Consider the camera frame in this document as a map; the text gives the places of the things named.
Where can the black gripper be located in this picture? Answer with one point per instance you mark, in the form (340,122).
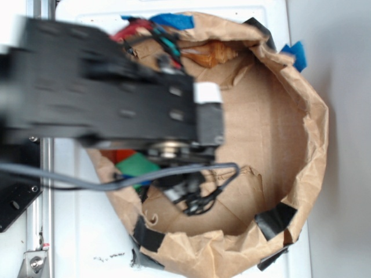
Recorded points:
(181,184)

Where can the green rectangular block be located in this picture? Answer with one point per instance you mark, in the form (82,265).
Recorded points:
(135,166)

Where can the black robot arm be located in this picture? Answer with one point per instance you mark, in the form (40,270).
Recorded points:
(72,81)

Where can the orange toy carrot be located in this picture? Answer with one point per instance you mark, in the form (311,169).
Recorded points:
(118,155)

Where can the white plastic tray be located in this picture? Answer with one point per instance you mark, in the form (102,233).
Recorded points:
(89,239)

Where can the brown paper bag bin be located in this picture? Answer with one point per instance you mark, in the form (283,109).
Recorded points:
(276,130)

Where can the brown conch seashell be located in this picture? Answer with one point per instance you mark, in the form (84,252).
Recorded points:
(210,54)

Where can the blue tape piece top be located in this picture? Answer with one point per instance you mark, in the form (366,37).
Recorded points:
(177,21)

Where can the blue tape piece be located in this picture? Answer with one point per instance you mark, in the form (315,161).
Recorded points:
(177,21)
(298,52)

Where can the blue tape piece right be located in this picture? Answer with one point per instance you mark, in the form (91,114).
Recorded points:
(298,52)

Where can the aluminium extrusion rail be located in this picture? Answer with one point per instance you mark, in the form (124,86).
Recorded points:
(40,226)

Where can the metal corner bracket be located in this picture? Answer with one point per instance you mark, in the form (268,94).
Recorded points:
(35,264)

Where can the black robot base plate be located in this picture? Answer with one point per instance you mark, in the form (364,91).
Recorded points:
(17,191)

